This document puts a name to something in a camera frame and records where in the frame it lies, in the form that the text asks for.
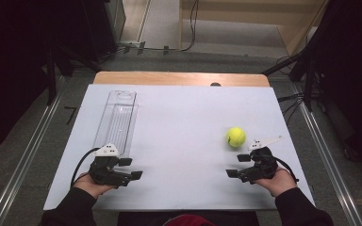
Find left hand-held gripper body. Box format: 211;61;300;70
89;143;130;188

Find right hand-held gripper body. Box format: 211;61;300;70
237;135;284;184

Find yellow tennis ball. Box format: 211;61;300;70
225;126;247;148

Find clear plastic container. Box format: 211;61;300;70
92;89;139;157

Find person's left hand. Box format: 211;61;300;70
73;171;116;201

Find person's right hand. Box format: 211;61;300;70
254;166;298;198

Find white table board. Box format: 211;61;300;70
42;84;317;211

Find person's red garment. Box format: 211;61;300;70
162;214;218;226

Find black metal stand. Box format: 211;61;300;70
45;46;102;106
262;46;317;112

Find dark cabinet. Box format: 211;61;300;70
83;0;126;60

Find light wooden shelf unit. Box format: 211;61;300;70
178;0;329;57

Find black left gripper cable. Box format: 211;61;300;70
70;146;101;188

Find metal floor rail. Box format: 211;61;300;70
0;76;65;226
291;84;362;226

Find bundle of black floor cables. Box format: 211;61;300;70
277;92;305;123

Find black hanging cable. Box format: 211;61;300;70
182;0;201;53

